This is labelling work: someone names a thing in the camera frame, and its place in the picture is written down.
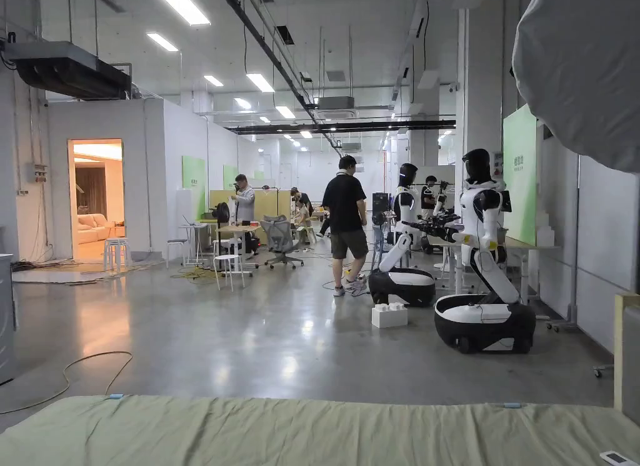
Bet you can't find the grey office chair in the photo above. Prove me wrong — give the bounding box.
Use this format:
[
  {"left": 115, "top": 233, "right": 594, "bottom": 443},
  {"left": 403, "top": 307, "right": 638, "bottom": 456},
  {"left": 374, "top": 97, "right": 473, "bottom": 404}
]
[{"left": 259, "top": 215, "right": 305, "bottom": 270}]

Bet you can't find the wooden table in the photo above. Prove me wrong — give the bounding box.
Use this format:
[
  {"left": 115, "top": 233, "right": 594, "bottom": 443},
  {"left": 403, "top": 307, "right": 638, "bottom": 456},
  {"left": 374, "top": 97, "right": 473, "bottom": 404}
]
[{"left": 214, "top": 225, "right": 260, "bottom": 271}]

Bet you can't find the white humanoid robot black base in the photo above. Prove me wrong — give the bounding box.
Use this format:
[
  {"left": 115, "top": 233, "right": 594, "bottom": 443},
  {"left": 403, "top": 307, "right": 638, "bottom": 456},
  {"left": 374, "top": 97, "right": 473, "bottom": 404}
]
[
  {"left": 368, "top": 163, "right": 437, "bottom": 308},
  {"left": 434, "top": 148, "right": 538, "bottom": 355}
]

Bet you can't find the black standing fan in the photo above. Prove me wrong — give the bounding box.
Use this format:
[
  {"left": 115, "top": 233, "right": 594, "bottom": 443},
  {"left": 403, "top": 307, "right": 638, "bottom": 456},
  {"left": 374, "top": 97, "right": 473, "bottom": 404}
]
[{"left": 212, "top": 203, "right": 232, "bottom": 256}]

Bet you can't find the white round stool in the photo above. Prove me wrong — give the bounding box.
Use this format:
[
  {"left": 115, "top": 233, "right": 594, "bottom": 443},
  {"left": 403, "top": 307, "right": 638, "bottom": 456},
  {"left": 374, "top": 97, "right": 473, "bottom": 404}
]
[
  {"left": 165, "top": 239, "right": 189, "bottom": 268},
  {"left": 102, "top": 238, "right": 132, "bottom": 273},
  {"left": 212, "top": 253, "right": 246, "bottom": 292}
]

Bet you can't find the white block carton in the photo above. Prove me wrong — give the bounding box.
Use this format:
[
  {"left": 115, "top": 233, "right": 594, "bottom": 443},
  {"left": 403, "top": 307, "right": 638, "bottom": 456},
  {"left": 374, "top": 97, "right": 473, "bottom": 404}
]
[{"left": 371, "top": 301, "right": 408, "bottom": 329}]

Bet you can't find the small white table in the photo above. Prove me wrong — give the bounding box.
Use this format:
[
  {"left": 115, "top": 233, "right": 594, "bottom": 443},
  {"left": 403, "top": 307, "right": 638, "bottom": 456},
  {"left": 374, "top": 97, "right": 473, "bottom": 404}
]
[{"left": 179, "top": 215, "right": 211, "bottom": 266}]

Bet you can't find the bed with pale green sheet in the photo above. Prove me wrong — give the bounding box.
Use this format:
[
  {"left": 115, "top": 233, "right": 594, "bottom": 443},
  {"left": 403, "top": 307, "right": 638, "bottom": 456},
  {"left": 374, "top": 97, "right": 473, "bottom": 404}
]
[{"left": 0, "top": 394, "right": 640, "bottom": 466}]

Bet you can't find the beige sofa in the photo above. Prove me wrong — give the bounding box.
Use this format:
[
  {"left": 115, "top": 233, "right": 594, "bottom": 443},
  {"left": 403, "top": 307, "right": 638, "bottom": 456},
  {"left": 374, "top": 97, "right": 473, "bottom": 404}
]
[{"left": 77, "top": 213, "right": 117, "bottom": 245}]

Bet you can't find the grey fabric softbox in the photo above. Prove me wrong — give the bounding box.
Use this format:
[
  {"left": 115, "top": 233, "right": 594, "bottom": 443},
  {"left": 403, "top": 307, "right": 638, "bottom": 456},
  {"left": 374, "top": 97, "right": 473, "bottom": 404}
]
[{"left": 512, "top": 0, "right": 640, "bottom": 173}]

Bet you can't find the white remote control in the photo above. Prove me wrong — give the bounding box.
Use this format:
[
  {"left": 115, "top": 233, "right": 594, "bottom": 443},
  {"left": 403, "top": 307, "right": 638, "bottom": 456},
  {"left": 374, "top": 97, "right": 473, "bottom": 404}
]
[{"left": 599, "top": 450, "right": 640, "bottom": 466}]

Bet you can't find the yellow cable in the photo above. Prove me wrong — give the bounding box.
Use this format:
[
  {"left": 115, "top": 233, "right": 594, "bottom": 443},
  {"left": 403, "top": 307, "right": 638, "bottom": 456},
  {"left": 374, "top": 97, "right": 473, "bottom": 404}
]
[{"left": 0, "top": 351, "right": 134, "bottom": 415}]

